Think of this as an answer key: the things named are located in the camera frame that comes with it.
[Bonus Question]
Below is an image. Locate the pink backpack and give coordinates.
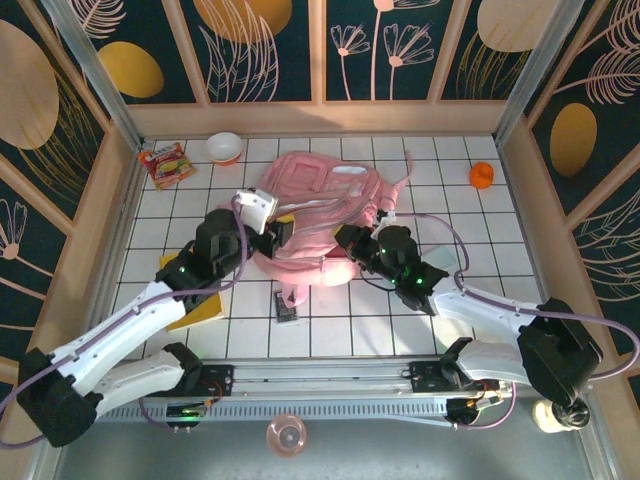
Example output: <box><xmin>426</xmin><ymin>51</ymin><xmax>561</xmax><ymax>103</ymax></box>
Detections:
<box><xmin>215</xmin><ymin>149</ymin><xmax>417</xmax><ymax>321</ymax></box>

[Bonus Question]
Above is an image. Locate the black calculator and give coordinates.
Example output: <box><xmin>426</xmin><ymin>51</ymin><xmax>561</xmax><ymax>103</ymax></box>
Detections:
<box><xmin>272</xmin><ymin>288</ymin><xmax>301</xmax><ymax>325</ymax></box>

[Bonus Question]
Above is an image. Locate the yellow book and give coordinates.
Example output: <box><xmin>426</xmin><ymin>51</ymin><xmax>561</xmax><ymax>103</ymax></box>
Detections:
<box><xmin>158</xmin><ymin>252</ymin><xmax>226</xmax><ymax>334</ymax></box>

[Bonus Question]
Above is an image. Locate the orange snack packet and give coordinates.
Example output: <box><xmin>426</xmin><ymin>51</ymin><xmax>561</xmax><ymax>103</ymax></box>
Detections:
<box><xmin>137</xmin><ymin>141</ymin><xmax>199</xmax><ymax>192</ymax></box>

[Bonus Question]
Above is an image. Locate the white and orange bowl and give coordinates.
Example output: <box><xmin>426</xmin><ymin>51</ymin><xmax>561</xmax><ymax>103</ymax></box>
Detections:
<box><xmin>204</xmin><ymin>131</ymin><xmax>245</xmax><ymax>167</ymax></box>

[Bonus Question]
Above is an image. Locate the orange toy fruit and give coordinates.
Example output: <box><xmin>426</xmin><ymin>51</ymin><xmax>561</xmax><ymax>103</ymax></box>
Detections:
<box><xmin>468</xmin><ymin>161</ymin><xmax>496</xmax><ymax>190</ymax></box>

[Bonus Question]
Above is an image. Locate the pink plastic cup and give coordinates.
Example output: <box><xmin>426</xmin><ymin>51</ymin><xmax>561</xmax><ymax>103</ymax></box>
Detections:
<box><xmin>265</xmin><ymin>413</ymin><xmax>307</xmax><ymax>457</ymax></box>

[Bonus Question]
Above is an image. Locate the white bottle with black cap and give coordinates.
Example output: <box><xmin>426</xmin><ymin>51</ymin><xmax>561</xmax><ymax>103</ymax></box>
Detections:
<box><xmin>532</xmin><ymin>397</ymin><xmax>591</xmax><ymax>434</ymax></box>

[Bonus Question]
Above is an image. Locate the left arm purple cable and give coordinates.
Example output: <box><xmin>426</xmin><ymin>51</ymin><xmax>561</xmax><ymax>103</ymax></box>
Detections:
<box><xmin>0</xmin><ymin>197</ymin><xmax>251</xmax><ymax>449</ymax></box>

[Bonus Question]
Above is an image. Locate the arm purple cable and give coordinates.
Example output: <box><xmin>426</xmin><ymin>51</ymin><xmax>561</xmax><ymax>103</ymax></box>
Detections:
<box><xmin>392</xmin><ymin>212</ymin><xmax>640</xmax><ymax>432</ymax></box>
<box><xmin>0</xmin><ymin>197</ymin><xmax>251</xmax><ymax>449</ymax></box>

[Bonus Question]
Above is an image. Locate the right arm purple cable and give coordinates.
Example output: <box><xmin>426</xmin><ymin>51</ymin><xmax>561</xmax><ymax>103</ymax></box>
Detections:
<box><xmin>392</xmin><ymin>212</ymin><xmax>640</xmax><ymax>432</ymax></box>

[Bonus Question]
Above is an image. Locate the metal base rail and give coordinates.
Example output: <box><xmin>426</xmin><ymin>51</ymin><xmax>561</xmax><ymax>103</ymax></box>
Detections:
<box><xmin>47</xmin><ymin>357</ymin><xmax>591</xmax><ymax>401</ymax></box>

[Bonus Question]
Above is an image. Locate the grey slotted cable duct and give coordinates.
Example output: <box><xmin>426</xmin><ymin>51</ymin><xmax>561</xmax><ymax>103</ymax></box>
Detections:
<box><xmin>69</xmin><ymin>399</ymin><xmax>454</xmax><ymax>427</ymax></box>

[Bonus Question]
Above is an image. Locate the aluminium frame post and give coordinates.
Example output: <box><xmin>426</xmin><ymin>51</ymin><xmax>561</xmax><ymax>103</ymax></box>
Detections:
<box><xmin>492</xmin><ymin>0</ymin><xmax>586</xmax><ymax>144</ymax></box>
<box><xmin>39</xmin><ymin>0</ymin><xmax>147</xmax><ymax>151</ymax></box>

